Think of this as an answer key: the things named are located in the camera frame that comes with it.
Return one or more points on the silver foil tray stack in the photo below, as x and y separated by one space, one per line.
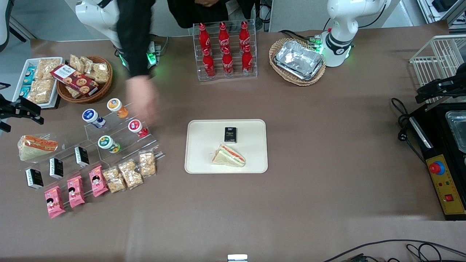
299 60

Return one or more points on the black machine yellow panel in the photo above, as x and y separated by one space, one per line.
446 189

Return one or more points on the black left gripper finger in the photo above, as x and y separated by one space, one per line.
435 84
429 96

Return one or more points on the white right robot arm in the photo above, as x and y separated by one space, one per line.
96 14

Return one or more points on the clear acrylic stepped stand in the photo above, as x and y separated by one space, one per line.
125 145
69 147

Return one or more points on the grey metal equipment rack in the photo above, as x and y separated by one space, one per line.
442 11

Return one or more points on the shiny metal tray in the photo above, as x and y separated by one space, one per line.
458 129

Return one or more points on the cream rectangular tray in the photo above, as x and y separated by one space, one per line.
204 156

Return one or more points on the white rectangular plate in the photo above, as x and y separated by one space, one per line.
21 78

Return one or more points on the orange gum bottle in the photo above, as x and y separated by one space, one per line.
117 107

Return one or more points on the green lit connector block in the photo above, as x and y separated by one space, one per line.
315 40

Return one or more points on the grey arm base connector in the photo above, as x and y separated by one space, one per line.
153 51

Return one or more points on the red cookie box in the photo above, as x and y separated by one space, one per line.
74 80

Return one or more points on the oval light wicker basket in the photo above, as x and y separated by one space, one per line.
309 80

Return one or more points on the green gum bottle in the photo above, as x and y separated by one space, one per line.
108 144

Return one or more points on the small blue snack packet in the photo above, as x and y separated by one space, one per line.
24 91
30 74

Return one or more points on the red cola bottle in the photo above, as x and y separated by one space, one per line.
209 64
227 62
204 38
224 36
247 61
244 35

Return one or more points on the wrapped triangle sandwich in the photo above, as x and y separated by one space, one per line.
228 156
36 147

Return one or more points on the standing person body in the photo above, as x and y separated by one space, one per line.
204 11

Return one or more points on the pink snack packet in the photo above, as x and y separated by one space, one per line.
54 202
98 181
75 191

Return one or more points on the blue gum bottle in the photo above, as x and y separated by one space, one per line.
93 118

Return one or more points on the clear acrylic bottle rack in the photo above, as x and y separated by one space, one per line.
255 43

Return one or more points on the red gum bottle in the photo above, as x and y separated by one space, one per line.
137 128

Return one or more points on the small black box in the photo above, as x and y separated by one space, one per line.
34 179
82 156
230 135
56 168

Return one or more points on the black sleeved person forearm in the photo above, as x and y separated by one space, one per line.
135 36

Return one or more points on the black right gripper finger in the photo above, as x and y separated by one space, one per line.
36 118
27 105

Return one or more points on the bare person hand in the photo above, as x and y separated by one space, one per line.
142 98

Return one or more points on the clear rice crisp packet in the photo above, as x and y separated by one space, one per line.
47 67
114 180
77 62
99 72
130 174
40 91
147 163

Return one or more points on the round brown wicker basket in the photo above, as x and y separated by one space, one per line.
103 91

